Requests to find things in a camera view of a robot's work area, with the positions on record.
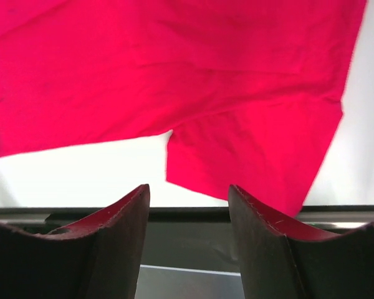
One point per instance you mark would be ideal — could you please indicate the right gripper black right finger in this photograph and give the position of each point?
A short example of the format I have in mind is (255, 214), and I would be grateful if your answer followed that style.
(281, 257)

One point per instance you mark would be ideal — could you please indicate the crimson red t-shirt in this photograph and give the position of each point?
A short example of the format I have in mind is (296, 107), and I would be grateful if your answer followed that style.
(251, 91)

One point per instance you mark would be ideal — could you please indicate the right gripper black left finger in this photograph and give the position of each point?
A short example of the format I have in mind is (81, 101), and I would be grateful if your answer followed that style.
(96, 257)

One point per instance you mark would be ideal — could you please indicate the black base mounting strip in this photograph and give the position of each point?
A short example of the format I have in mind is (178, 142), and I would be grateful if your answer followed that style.
(187, 237)

